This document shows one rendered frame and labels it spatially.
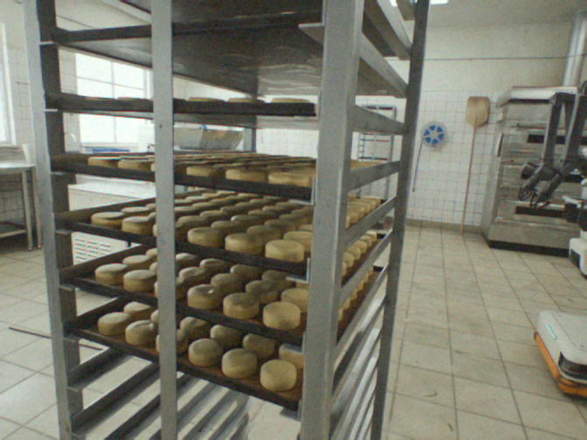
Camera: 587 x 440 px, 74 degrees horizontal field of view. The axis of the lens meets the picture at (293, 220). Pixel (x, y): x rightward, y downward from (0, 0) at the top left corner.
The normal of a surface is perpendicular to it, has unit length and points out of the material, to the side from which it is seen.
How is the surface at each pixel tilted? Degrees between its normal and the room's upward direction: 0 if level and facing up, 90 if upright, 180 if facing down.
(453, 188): 90
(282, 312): 0
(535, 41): 90
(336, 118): 90
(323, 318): 90
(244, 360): 0
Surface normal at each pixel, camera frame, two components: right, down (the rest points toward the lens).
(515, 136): -0.33, 0.18
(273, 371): 0.05, -0.98
